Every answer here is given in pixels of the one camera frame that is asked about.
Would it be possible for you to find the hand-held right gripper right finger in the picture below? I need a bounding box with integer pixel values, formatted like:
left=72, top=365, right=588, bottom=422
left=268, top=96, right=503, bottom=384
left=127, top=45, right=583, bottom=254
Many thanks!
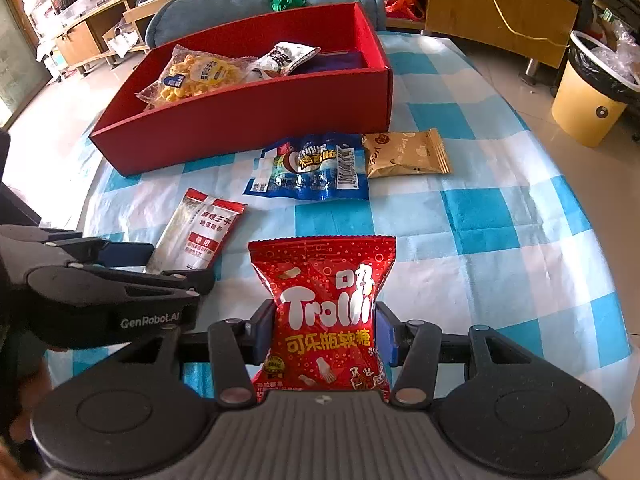
left=375, top=301, right=533, bottom=408

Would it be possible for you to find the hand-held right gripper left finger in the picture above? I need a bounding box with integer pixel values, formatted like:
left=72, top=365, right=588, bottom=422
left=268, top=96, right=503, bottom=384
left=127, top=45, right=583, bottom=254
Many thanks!
left=100, top=300, right=277, bottom=407

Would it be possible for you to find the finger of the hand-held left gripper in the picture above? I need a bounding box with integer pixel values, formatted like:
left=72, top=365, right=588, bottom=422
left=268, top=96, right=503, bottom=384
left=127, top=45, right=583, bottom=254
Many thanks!
left=125, top=268, right=217, bottom=298
left=44, top=239, right=157, bottom=275

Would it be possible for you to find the red gummy candy packet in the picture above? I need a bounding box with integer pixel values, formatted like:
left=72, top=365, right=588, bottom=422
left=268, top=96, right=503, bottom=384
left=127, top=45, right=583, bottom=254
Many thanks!
left=248, top=235, right=399, bottom=404

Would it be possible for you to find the red cardboard box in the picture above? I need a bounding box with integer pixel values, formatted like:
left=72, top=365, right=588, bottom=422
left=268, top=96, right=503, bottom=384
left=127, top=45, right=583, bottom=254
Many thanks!
left=89, top=2, right=396, bottom=177

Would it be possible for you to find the yellow puffed snack bag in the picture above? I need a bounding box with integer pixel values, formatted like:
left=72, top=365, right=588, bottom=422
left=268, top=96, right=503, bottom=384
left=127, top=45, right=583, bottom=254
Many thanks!
left=136, top=44, right=259, bottom=110

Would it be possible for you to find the dark purple snack packet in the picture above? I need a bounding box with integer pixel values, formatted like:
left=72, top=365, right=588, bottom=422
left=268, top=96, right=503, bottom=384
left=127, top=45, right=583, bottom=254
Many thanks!
left=295, top=51, right=369, bottom=76

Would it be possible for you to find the person's left hand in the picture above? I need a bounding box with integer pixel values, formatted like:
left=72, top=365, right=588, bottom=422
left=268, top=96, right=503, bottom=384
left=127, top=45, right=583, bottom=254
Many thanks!
left=7, top=345, right=53, bottom=443

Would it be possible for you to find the white packet with red label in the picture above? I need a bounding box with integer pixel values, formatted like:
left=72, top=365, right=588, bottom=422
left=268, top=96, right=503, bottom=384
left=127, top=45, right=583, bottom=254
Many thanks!
left=146, top=187, right=249, bottom=276

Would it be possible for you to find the blue white checkered tablecloth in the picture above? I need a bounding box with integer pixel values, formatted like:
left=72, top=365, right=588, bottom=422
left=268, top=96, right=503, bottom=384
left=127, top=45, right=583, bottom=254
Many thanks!
left=44, top=29, right=635, bottom=458

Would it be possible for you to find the blue snack packet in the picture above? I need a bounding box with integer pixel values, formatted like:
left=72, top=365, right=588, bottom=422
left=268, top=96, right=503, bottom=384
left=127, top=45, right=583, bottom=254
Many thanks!
left=243, top=132, right=372, bottom=202

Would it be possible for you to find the tan snack packet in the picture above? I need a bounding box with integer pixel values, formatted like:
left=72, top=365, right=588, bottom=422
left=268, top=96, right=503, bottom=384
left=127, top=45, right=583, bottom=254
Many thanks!
left=360, top=128, right=453, bottom=180

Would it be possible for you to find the low wooden shelf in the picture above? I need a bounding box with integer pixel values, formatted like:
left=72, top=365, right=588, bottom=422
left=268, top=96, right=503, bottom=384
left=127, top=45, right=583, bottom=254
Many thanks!
left=49, top=0, right=287, bottom=70

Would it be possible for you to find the white black snack packet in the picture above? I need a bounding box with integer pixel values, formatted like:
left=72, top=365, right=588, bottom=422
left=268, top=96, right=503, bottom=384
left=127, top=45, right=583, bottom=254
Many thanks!
left=251, top=41, right=322, bottom=80

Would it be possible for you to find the blue rolled blanket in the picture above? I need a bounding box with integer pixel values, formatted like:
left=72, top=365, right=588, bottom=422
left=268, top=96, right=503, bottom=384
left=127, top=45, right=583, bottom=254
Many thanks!
left=144, top=0, right=388, bottom=52

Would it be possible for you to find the cream waste bin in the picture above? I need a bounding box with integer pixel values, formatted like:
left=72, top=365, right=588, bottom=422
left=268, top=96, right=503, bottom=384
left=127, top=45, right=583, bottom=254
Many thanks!
left=551, top=30, right=640, bottom=149

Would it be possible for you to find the red plastic bag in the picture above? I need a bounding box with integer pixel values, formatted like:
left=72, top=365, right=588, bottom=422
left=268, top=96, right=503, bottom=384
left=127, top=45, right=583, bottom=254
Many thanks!
left=384, top=0, right=427, bottom=20

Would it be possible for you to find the wooden cabinet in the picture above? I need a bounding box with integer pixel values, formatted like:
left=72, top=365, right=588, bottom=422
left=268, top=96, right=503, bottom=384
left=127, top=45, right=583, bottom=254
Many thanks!
left=424, top=0, right=582, bottom=70

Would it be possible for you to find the yellow cable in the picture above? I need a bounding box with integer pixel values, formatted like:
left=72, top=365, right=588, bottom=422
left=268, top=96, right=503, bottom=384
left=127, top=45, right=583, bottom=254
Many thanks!
left=466, top=0, right=572, bottom=50

